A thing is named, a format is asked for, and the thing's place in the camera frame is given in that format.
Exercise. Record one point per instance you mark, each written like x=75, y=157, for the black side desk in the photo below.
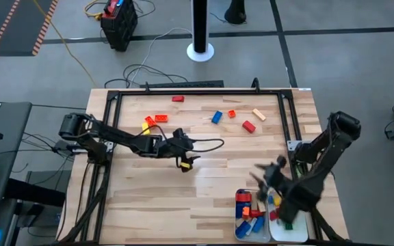
x=9, y=153

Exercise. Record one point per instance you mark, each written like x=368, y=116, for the plain wooden rectangular block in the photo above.
x=251, y=226
x=261, y=206
x=259, y=114

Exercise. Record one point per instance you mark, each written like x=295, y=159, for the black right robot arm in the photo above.
x=320, y=171

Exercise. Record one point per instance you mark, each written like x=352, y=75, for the red arch toy brick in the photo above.
x=243, y=197

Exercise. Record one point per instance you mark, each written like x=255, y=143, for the yellow tape tag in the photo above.
x=185, y=165

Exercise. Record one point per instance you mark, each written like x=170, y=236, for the red small toy block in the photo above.
x=273, y=215

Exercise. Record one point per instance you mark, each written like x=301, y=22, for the black round stand base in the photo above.
x=235, y=12

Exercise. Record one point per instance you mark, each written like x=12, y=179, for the black metal table frame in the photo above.
x=200, y=92

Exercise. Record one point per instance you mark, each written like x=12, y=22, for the orange small square brick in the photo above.
x=231, y=113

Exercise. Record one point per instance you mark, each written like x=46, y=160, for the blue rounded toy brick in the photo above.
x=271, y=200

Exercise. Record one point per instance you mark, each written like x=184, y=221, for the blue rectangular toy brick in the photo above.
x=258, y=223
x=217, y=117

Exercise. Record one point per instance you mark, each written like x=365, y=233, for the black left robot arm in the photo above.
x=125, y=140

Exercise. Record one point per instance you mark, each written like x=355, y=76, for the red wedge toy block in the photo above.
x=178, y=98

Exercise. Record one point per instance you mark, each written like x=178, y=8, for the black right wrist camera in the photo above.
x=280, y=160

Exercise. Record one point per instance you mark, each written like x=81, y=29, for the yellow rectangular toy brick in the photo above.
x=145, y=130

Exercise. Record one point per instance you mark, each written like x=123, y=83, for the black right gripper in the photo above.
x=275, y=177

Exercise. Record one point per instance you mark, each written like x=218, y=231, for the grey frame corner plate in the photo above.
x=107, y=146
x=294, y=145

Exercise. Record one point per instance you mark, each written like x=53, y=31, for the black power strip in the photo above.
x=183, y=84

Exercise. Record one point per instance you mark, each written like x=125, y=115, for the black pole white base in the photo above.
x=200, y=24

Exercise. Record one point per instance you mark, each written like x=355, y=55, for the red rectangular toy block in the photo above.
x=248, y=126

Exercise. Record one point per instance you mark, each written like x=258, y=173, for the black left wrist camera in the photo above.
x=180, y=133

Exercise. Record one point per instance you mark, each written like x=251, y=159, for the green square toy brick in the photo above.
x=288, y=226

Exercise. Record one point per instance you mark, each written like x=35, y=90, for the yellow small square brick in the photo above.
x=277, y=201

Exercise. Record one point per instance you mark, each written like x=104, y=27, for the black mat striped edges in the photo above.
x=12, y=20

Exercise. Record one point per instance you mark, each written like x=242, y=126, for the red cylinder block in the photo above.
x=256, y=213

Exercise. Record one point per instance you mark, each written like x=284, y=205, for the orange studded toy brick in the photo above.
x=246, y=212

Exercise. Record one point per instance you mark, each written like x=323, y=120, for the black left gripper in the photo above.
x=176, y=148

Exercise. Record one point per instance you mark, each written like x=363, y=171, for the white plastic bin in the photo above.
x=262, y=238
x=298, y=235

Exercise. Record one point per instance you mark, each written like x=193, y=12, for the orange rectangular toy brick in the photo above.
x=150, y=121
x=161, y=118

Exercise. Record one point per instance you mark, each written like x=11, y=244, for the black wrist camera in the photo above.
x=180, y=133
x=280, y=160

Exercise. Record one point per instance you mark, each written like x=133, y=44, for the black frame clamp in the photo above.
x=256, y=84
x=146, y=87

